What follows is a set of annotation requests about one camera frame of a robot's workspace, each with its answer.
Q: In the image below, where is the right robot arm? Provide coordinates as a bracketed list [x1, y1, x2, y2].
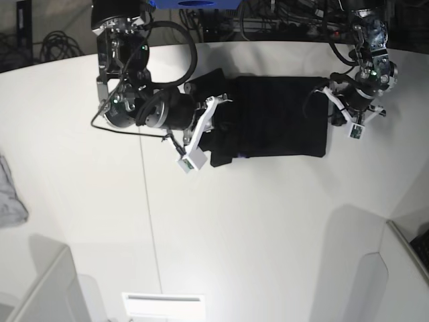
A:
[90, 1, 198, 134]

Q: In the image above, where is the coiled black cable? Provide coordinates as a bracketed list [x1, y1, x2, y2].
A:
[39, 30, 84, 63]

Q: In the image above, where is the black keyboard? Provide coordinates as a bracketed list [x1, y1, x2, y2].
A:
[410, 231, 429, 269]

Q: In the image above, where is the black camera cable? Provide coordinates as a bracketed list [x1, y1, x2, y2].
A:
[302, 85, 365, 125]
[89, 43, 187, 157]

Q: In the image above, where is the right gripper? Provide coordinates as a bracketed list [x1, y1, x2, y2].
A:
[135, 90, 206, 131]

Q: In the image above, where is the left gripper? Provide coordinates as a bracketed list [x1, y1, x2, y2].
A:
[330, 82, 375, 112]

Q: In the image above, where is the blue plastic box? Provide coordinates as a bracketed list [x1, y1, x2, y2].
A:
[149, 0, 241, 9]

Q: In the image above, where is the white base housing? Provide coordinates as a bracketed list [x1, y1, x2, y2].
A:
[387, 221, 428, 321]
[7, 246, 91, 321]

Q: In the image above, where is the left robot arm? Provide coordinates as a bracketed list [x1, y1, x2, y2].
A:
[323, 1, 397, 113]

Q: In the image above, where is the black T-shirt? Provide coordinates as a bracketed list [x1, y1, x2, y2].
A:
[184, 68, 329, 168]

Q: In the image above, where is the grey cloth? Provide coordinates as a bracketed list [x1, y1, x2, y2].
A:
[1, 155, 29, 229]

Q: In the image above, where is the white camera bracket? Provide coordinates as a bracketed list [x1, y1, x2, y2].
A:
[177, 93, 232, 173]
[316, 87, 387, 140]

